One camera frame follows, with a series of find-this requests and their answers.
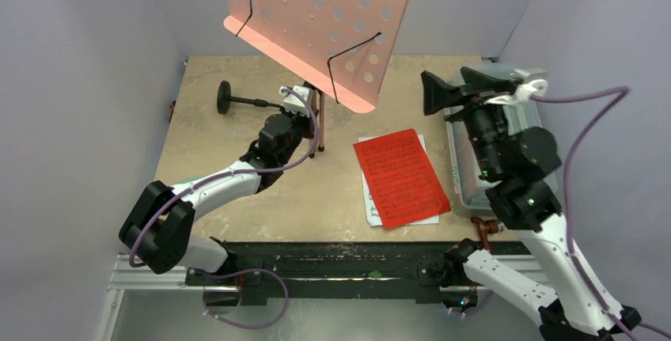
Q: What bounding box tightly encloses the white sheet music page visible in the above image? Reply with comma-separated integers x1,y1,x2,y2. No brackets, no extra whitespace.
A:
357,134,442,228

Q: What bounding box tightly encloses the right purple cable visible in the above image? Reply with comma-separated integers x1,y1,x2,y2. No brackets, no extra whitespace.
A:
532,85,671,339

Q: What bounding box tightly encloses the teal toy microphone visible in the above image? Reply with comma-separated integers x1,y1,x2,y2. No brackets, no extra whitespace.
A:
179,176,203,185

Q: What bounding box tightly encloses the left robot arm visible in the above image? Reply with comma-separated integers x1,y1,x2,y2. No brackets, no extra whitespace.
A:
119,83,319,285

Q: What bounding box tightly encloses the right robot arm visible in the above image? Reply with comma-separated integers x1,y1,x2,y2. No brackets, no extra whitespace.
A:
421,66,642,340

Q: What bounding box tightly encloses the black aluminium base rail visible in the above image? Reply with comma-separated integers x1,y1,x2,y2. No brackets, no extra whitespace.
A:
107,241,572,309

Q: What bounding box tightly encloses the black microphone desk stand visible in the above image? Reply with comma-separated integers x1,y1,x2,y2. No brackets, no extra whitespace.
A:
216,81,286,115

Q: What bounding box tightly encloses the pink music stand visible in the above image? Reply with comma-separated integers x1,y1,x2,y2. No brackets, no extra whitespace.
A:
223,0,414,159

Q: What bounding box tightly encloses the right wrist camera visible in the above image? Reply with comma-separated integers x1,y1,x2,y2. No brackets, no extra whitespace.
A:
485,68,549,105

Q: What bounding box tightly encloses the copper clamp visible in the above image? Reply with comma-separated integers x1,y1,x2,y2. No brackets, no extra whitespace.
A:
470,216,504,251

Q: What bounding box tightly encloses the clear plastic storage box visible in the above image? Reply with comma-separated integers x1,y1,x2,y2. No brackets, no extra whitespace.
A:
446,63,547,210

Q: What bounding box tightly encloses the red sheet music page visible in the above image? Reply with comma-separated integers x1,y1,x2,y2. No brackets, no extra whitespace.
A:
352,128,452,230

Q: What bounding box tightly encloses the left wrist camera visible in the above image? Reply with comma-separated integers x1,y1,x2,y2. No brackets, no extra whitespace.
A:
279,85,310,116

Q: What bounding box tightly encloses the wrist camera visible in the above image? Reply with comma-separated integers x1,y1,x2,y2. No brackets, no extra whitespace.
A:
485,68,549,105
279,85,310,116

